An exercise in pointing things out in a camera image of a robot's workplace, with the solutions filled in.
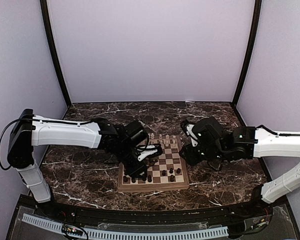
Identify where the white slotted cable duct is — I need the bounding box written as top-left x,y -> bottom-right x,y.
21,213 -> 229,240

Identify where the right black corner post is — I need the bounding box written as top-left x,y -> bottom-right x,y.
231,0 -> 263,109

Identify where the pile of dark chess pieces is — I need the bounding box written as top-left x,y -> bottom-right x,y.
147,159 -> 159,167

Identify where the left black corner post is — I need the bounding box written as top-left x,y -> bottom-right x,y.
39,0 -> 72,108

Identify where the wooden chess board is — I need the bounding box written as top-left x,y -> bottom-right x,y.
117,133 -> 190,193

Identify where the dark piece back corner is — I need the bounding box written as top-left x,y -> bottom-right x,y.
123,175 -> 128,183

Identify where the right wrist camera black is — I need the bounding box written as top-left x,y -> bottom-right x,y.
192,116 -> 224,145

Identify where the white bishop right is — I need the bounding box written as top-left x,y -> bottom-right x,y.
158,134 -> 163,145

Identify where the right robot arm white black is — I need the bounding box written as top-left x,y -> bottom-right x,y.
179,124 -> 300,217

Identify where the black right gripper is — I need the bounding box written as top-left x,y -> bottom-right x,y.
179,142 -> 227,166

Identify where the black front rail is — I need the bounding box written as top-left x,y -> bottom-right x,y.
73,207 -> 234,225

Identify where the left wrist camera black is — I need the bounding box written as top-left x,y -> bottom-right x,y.
124,120 -> 149,147

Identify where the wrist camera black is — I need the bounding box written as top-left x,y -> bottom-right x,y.
192,116 -> 224,145
124,120 -> 149,147

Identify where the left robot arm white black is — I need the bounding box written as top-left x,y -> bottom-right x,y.
7,109 -> 154,218

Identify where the black corner post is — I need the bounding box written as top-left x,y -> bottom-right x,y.
231,0 -> 263,109
39,0 -> 72,108

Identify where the white knight right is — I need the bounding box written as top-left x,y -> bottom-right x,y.
165,135 -> 170,147

